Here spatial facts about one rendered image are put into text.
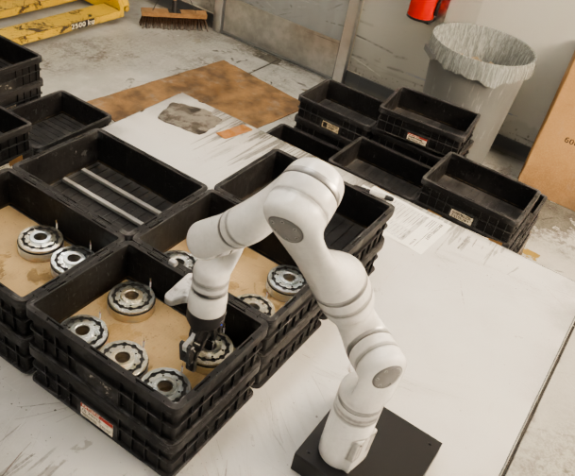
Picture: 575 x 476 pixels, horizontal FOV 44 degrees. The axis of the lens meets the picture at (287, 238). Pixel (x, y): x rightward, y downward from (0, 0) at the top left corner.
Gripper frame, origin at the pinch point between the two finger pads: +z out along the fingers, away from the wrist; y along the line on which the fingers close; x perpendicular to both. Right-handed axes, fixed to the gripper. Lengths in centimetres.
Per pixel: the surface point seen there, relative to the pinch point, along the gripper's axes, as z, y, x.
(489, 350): 16, 60, -52
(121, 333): 3.2, -2.3, 18.2
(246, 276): 3.0, 30.9, 6.7
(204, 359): 0.3, 0.0, -1.2
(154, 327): 3.2, 3.5, 13.9
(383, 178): 47, 172, 14
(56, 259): 0.4, 4.8, 42.6
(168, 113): 15, 101, 80
